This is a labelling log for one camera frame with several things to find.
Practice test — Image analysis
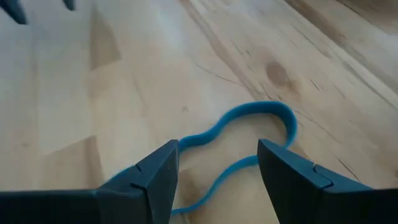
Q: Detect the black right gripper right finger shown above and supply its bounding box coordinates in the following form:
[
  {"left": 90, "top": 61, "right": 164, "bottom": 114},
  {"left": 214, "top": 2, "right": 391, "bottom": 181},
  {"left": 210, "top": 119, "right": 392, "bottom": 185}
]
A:
[{"left": 257, "top": 139, "right": 398, "bottom": 224}]

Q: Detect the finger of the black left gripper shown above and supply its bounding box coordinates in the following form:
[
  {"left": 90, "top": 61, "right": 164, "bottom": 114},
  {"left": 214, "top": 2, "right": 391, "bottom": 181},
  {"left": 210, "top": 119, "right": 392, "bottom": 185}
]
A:
[
  {"left": 0, "top": 0, "right": 29, "bottom": 26},
  {"left": 62, "top": 0, "right": 77, "bottom": 12}
]

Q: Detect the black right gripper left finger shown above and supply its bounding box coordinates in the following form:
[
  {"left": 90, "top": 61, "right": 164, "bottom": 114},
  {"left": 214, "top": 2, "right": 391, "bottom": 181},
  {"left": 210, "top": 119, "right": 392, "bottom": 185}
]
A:
[{"left": 0, "top": 139, "right": 180, "bottom": 224}]

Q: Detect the blue rubber band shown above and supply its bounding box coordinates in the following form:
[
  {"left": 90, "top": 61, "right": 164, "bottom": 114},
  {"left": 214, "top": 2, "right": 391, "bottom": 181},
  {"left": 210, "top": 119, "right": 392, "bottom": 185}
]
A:
[{"left": 107, "top": 101, "right": 299, "bottom": 217}]

